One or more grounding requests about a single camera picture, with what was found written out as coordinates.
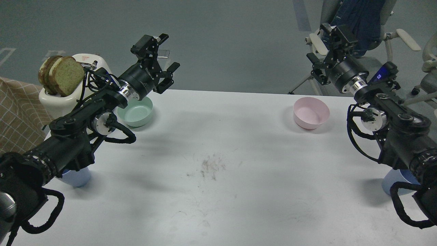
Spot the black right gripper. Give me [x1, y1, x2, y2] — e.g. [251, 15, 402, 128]
[306, 23, 369, 94]

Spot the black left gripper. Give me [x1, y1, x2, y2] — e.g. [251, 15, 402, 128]
[118, 33, 181, 101]

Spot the light blue cup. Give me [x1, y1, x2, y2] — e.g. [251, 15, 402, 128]
[58, 167, 91, 188]
[381, 169, 421, 196]

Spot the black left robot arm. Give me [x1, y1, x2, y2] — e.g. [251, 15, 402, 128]
[1, 33, 180, 246]

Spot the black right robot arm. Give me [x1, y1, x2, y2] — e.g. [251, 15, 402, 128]
[307, 23, 437, 229]

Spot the grey office chair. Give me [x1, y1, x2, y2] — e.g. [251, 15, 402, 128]
[289, 0, 421, 98]

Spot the grey floor plate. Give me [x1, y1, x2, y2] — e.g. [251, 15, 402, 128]
[158, 49, 171, 59]

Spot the blue denim jacket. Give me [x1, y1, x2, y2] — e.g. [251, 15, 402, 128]
[329, 0, 385, 57]

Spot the mint green bowl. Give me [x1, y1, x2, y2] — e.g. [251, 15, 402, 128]
[116, 97, 154, 127]

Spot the pink bowl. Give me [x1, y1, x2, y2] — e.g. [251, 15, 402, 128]
[293, 97, 330, 130]

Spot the front bread slice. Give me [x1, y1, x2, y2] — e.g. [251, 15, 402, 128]
[48, 56, 85, 97]

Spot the bread slice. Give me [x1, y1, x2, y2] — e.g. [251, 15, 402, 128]
[38, 55, 63, 95]
[48, 56, 85, 97]

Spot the rear bread slice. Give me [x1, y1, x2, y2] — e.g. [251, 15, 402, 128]
[38, 55, 63, 95]

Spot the cream white toaster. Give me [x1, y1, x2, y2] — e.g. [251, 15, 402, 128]
[38, 53, 111, 119]

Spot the brown checkered cloth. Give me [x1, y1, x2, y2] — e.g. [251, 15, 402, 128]
[0, 78, 53, 154]

